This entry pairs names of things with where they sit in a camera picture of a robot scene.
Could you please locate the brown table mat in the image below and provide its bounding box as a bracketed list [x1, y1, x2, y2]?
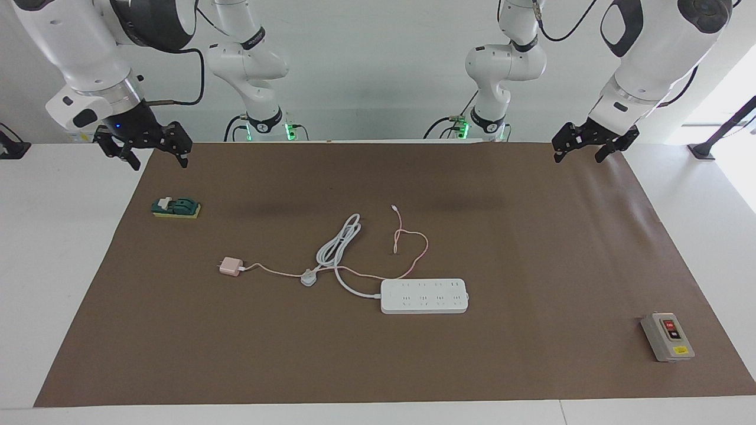
[34, 140, 756, 408]

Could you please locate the black clamp stand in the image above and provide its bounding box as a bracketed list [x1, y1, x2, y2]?
[688, 96, 756, 160]
[0, 122, 31, 160]

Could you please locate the grey on-off switch box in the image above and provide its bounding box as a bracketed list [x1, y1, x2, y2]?
[640, 312, 696, 363]

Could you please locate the white power strip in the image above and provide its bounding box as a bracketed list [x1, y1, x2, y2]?
[380, 278, 470, 315]

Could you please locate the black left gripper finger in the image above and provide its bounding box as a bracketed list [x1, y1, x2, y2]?
[552, 122, 584, 164]
[594, 139, 630, 165]

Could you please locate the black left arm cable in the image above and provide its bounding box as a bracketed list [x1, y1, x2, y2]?
[530, 0, 618, 43]

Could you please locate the black base cable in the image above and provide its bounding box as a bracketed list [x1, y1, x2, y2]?
[423, 89, 480, 141]
[223, 115, 249, 142]

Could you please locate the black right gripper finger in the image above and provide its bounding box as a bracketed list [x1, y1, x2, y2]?
[93, 131, 143, 172]
[157, 120, 194, 170]

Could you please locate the pink charging cable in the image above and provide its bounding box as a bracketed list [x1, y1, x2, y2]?
[242, 204, 430, 282]

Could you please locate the green knife switch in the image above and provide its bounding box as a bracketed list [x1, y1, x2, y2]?
[151, 197, 202, 220]

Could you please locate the white power strip cord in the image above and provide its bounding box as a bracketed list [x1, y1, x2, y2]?
[300, 213, 383, 299]

